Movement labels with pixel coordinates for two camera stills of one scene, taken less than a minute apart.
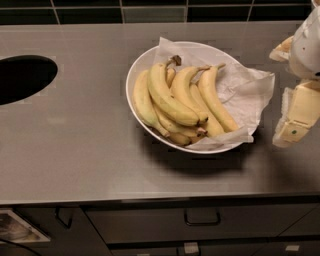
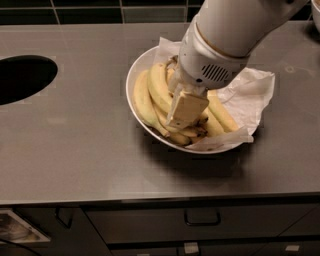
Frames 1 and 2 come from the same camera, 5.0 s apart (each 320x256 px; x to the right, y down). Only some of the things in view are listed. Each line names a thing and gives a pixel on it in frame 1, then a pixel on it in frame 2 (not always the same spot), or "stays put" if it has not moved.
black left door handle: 65,224 stays put
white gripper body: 306,50 -> 204,62
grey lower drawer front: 269,250 stays put
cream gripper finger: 282,52 -> 173,76
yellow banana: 143,99 stays put
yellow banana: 160,90 stays put
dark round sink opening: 22,76 stays put
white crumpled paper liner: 248,91 stays put
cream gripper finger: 300,112 -> 188,105
